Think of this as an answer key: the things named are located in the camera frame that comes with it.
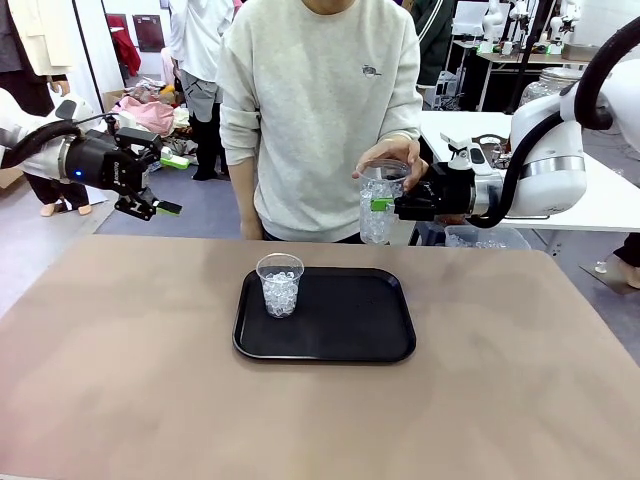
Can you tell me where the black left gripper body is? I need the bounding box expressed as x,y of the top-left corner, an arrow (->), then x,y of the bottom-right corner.
63,133 -> 152,195

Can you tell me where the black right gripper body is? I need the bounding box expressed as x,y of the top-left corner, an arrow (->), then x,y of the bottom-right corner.
393,161 -> 477,224

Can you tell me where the tall clear iced cup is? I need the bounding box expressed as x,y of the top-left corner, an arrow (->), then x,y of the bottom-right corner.
356,158 -> 413,246

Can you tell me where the short clear iced cup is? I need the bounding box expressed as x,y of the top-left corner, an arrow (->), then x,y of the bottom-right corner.
255,252 -> 305,319

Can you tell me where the person's right forearm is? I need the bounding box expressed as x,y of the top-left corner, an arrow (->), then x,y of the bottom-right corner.
219,144 -> 262,226

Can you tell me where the person's left forearm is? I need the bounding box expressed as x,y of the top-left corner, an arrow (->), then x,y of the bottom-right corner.
372,94 -> 424,146

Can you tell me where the glass jar of brown drink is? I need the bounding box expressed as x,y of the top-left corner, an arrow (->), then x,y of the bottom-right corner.
517,66 -> 594,114

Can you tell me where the person's left hand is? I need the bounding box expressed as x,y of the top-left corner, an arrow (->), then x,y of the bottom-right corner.
351,137 -> 430,195

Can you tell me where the pile of mixed clothes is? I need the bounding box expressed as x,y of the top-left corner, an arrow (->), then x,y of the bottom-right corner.
112,79 -> 201,169

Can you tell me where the open cardboard box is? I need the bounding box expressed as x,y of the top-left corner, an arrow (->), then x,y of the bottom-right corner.
101,88 -> 126,114

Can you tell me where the clear plastic ice bin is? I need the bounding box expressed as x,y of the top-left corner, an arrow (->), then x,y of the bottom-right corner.
443,224 -> 532,251

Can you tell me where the hanging red garment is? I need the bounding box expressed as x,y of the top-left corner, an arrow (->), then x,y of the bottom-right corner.
106,14 -> 142,77

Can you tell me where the person in grey sweatshirt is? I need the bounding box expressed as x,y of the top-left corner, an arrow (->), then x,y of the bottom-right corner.
217,0 -> 425,245

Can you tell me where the white equipment cart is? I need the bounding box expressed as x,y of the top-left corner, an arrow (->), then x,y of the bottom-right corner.
433,69 -> 464,111

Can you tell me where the background person in white shirt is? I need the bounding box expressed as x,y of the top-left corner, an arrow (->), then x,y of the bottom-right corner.
168,0 -> 236,182

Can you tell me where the background person in green jacket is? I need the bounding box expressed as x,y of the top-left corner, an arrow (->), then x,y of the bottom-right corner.
412,0 -> 457,89

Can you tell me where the black plastic serving tray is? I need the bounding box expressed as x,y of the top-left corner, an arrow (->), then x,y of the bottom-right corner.
232,267 -> 417,364

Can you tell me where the mannequin in beige jacket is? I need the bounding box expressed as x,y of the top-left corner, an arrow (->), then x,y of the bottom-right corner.
0,0 -> 94,217

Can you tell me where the background workbench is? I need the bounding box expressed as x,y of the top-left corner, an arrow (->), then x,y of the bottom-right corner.
449,39 -> 607,112

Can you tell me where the white side table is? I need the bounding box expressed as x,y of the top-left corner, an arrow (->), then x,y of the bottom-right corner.
418,110 -> 640,234

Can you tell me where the grey metal box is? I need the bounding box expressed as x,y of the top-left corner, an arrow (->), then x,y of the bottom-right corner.
560,43 -> 601,63

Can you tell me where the leg with dark trouser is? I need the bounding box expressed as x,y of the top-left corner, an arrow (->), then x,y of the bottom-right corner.
594,232 -> 640,291

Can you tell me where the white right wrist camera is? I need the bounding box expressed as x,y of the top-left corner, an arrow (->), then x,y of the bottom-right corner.
439,132 -> 504,177

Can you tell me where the small black tray with handles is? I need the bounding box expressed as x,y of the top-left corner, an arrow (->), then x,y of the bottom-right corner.
469,132 -> 512,169

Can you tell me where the dark framed wall panel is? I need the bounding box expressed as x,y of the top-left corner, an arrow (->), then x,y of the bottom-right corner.
132,14 -> 165,54

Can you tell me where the right arm black hose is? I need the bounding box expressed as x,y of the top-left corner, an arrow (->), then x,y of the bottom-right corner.
469,17 -> 640,230

